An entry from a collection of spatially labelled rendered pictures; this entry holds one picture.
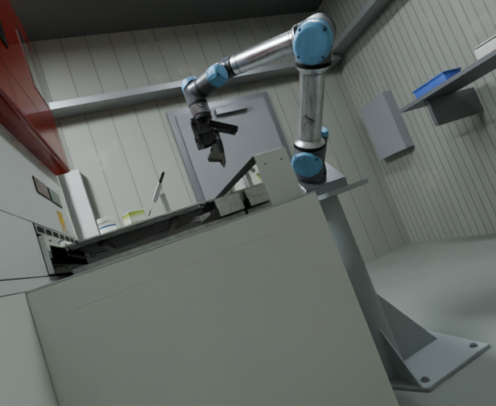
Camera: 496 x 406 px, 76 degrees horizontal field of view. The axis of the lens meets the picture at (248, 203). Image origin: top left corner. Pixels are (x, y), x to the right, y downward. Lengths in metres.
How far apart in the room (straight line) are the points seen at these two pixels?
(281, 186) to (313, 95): 0.42
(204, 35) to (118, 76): 1.05
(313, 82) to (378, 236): 2.98
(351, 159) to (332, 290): 3.22
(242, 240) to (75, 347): 0.37
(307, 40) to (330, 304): 0.74
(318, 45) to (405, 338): 1.28
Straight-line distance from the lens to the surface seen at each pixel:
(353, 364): 0.83
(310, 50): 1.06
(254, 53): 1.28
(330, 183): 1.45
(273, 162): 0.82
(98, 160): 3.18
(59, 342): 0.70
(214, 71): 1.21
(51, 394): 0.70
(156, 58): 3.66
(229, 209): 0.94
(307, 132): 1.18
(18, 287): 0.68
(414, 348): 1.73
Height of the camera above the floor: 0.78
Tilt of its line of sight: 5 degrees up
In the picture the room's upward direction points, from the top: 20 degrees counter-clockwise
